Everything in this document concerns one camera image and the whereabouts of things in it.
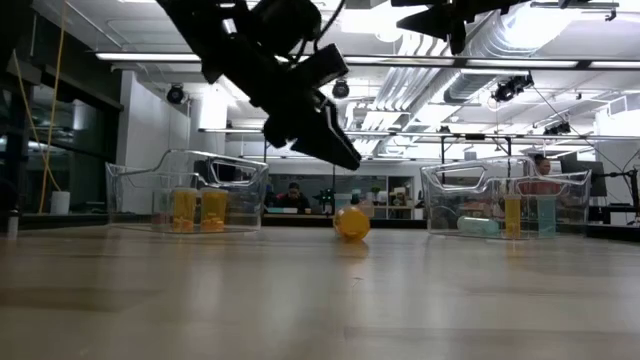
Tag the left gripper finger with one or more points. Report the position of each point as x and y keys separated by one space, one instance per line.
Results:
x=332 y=116
x=330 y=145

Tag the small orange pill bottle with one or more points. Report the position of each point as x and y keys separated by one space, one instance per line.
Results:
x=352 y=223
x=512 y=217

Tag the large orange pill bottle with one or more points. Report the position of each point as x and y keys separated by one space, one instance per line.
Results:
x=184 y=212
x=214 y=212

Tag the teal pill bottle white cap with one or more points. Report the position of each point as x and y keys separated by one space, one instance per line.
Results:
x=546 y=217
x=477 y=226
x=161 y=210

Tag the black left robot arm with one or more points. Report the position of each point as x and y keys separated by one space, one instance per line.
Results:
x=200 y=25

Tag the clear plastic bin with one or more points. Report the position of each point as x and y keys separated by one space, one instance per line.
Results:
x=450 y=210
x=135 y=200

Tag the black ceiling spot lamp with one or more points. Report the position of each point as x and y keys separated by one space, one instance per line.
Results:
x=176 y=94
x=340 y=89

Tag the green potted plant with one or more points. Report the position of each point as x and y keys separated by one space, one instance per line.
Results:
x=325 y=197

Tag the person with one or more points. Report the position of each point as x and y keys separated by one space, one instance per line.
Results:
x=294 y=200
x=542 y=165

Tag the black counter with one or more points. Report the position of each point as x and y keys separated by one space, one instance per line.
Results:
x=300 y=220

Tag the open storage shelf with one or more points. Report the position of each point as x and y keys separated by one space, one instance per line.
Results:
x=400 y=197

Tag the ceiling light strip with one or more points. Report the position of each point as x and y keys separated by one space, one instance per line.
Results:
x=150 y=57

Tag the black computer monitor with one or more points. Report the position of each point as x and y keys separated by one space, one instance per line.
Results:
x=595 y=180

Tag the white bucket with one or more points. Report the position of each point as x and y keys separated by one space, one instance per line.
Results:
x=60 y=203

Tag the small white container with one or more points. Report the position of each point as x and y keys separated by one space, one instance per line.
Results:
x=13 y=225

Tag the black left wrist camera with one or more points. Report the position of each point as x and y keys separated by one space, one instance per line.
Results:
x=324 y=65

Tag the silver ventilation duct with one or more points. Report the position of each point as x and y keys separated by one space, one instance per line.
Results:
x=425 y=85

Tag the black ceiling camera cluster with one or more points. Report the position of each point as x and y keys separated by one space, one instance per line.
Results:
x=510 y=89
x=557 y=129

